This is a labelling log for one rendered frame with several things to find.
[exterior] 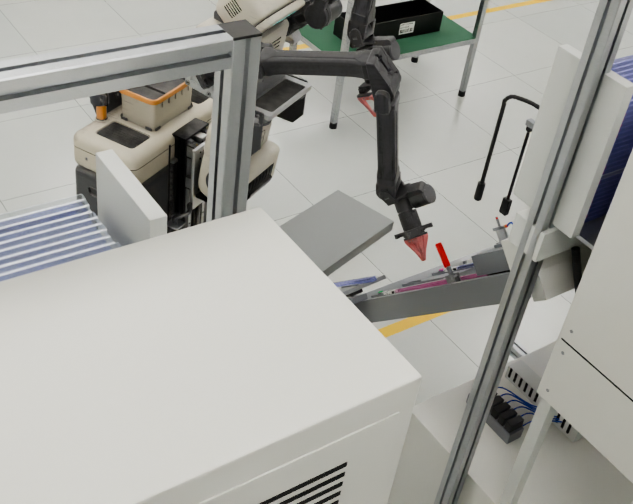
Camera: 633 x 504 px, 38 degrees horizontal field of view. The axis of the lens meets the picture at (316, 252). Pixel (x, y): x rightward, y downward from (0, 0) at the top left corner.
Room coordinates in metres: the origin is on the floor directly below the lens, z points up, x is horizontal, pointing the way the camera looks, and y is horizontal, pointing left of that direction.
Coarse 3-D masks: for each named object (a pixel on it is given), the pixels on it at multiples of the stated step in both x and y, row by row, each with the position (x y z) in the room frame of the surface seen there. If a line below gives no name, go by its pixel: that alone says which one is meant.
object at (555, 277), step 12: (504, 240) 1.56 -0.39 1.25; (504, 252) 1.55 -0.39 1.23; (516, 252) 1.53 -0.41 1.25; (564, 252) 1.54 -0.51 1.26; (588, 252) 1.57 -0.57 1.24; (552, 264) 1.51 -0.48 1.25; (564, 264) 1.52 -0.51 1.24; (540, 276) 1.48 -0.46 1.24; (552, 276) 1.49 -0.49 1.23; (564, 276) 1.51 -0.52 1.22; (540, 288) 1.46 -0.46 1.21; (552, 288) 1.47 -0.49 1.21; (564, 288) 1.49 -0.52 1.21; (540, 300) 1.46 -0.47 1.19
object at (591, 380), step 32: (608, 224) 1.37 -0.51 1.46; (608, 256) 1.36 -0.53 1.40; (608, 288) 1.34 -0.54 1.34; (576, 320) 1.36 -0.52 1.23; (608, 320) 1.32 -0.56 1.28; (576, 352) 1.34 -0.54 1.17; (608, 352) 1.30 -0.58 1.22; (544, 384) 1.37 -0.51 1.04; (576, 384) 1.32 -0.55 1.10; (608, 384) 1.28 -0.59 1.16; (544, 416) 1.36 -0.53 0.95; (576, 416) 1.30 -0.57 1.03; (608, 416) 1.25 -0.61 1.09; (608, 448) 1.23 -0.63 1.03; (512, 480) 1.37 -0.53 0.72
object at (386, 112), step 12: (384, 96) 2.07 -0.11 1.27; (396, 96) 2.13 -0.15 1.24; (384, 108) 2.08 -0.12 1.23; (396, 108) 2.12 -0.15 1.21; (384, 120) 2.12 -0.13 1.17; (396, 120) 2.13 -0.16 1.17; (384, 132) 2.13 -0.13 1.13; (396, 132) 2.14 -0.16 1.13; (384, 144) 2.14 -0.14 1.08; (396, 144) 2.15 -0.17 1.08; (384, 156) 2.16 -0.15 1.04; (396, 156) 2.16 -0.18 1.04; (384, 168) 2.17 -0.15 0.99; (396, 168) 2.18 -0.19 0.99; (384, 180) 2.17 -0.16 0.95; (396, 180) 2.18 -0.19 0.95; (396, 192) 2.19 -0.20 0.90
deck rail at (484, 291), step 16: (432, 288) 1.65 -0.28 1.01; (448, 288) 1.62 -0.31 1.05; (464, 288) 1.58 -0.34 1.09; (480, 288) 1.55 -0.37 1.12; (496, 288) 1.52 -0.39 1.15; (368, 304) 1.81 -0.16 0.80; (384, 304) 1.76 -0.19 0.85; (400, 304) 1.72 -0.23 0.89; (416, 304) 1.68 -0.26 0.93; (432, 304) 1.64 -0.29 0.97; (448, 304) 1.61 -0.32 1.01; (464, 304) 1.57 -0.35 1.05; (480, 304) 1.54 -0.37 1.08; (496, 304) 1.51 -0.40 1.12; (384, 320) 1.75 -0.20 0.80
